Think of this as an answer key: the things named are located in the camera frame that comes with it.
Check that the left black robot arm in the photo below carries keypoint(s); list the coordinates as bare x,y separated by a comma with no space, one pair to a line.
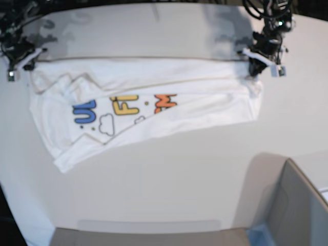
278,20

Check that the white printed t-shirt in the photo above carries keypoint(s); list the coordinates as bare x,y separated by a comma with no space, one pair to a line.
83,107

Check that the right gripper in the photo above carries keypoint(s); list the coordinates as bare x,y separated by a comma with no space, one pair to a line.
21,55

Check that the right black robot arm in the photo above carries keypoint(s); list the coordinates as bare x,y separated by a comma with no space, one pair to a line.
17,14

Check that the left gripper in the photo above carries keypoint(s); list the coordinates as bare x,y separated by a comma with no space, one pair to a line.
265,54

